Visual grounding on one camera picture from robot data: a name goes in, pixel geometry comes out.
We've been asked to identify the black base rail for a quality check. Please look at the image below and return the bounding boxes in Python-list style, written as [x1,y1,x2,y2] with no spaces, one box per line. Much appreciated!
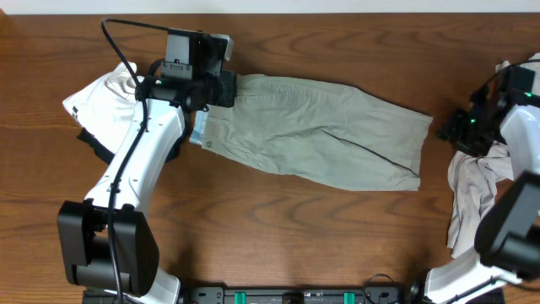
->
[177,285,404,304]

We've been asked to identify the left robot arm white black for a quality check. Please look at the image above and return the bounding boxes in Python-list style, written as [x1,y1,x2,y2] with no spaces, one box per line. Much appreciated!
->
[57,71,237,303]

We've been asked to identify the black folded garment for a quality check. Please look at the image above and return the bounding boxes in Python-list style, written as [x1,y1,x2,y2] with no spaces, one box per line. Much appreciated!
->
[77,128,186,165]

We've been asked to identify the light striped crumpled shirt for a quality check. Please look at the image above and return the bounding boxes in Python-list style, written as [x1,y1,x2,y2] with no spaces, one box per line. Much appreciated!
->
[445,52,540,259]

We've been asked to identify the khaki green shorts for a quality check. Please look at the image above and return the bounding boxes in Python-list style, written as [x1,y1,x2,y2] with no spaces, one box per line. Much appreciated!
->
[190,74,432,191]

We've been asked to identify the white folded shirt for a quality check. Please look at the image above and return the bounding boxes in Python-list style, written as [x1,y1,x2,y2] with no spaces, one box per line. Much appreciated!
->
[62,62,136,154]

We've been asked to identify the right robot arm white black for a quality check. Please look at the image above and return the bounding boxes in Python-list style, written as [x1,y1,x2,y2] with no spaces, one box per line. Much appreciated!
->
[399,59,539,303]

